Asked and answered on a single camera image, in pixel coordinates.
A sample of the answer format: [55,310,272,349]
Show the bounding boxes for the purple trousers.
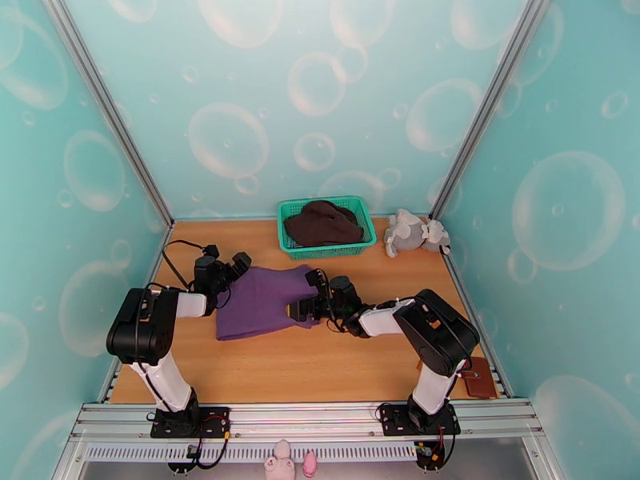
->
[215,265,321,342]

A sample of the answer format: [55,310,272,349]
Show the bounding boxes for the teal plastic basket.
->
[277,195,378,261]

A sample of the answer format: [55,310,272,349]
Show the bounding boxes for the brown leather wallet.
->
[459,357,498,400]

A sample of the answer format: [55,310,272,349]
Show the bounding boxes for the dark brown trousers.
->
[283,199,365,248]

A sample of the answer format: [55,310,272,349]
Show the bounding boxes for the grey plush elephant toy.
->
[383,208,452,258]

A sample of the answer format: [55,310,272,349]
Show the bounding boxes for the pale pink plush bunny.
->
[263,438,296,480]

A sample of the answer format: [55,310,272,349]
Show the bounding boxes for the aluminium frame rail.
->
[70,399,543,443]

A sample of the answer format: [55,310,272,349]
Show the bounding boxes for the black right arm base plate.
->
[378,403,462,438]

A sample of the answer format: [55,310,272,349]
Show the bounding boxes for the red black power wires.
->
[187,415,232,470]
[414,426,458,470]

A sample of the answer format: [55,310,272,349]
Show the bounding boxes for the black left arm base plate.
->
[150,406,232,440]

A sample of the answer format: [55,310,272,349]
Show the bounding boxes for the white slotted cable duct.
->
[82,442,418,464]

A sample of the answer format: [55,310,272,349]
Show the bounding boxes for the aluminium corner post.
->
[429,0,551,222]
[39,0,174,230]

